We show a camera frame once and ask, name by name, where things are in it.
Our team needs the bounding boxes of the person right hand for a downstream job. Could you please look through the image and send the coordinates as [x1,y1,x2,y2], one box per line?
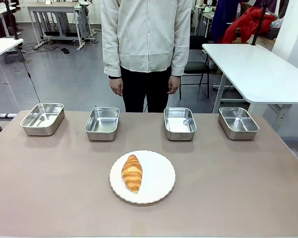
[109,76,124,97]

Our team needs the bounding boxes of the person left hand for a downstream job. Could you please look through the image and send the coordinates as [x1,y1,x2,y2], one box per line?
[167,75,181,95]

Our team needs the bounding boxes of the golden croissant bread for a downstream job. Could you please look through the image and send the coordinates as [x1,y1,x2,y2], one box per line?
[121,154,143,194]

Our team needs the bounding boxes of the person right forearm cream sleeve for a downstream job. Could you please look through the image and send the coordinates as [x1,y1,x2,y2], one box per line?
[101,34,122,79]

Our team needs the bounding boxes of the person left forearm cream sleeve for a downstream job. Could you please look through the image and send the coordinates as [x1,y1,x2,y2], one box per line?
[171,34,190,77]

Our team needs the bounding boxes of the steel rectangular container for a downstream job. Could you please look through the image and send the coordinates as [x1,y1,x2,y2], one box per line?
[218,107,260,141]
[163,107,197,141]
[19,103,65,136]
[84,107,121,142]

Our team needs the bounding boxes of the person black trousers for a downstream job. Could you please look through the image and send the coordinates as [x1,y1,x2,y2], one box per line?
[120,65,173,113]

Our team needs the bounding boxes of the black folding chair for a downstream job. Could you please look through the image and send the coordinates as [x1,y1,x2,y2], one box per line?
[180,35,212,100]

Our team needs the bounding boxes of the person torso cream shirt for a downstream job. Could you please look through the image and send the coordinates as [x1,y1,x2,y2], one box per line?
[100,0,194,74]

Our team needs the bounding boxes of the blue hanging garment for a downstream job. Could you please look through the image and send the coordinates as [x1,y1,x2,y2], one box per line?
[211,0,242,44]

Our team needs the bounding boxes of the large white side table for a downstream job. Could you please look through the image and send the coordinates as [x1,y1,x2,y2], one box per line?
[202,44,298,124]

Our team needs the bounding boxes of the grey background workbench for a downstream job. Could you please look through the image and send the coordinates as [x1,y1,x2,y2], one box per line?
[27,1,90,52]

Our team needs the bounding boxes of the white scalloped plate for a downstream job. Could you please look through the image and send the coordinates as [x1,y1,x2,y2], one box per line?
[109,150,176,205]

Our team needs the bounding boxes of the red jacket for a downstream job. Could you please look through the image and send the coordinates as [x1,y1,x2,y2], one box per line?
[222,6,277,45]

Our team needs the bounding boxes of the small white side table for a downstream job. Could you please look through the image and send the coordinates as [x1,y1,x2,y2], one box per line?
[0,38,24,112]

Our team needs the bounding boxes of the white background desk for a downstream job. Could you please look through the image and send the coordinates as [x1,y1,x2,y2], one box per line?
[0,1,17,38]

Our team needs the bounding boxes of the thin black hanging cable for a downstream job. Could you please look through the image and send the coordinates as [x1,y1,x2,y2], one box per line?
[18,47,42,104]

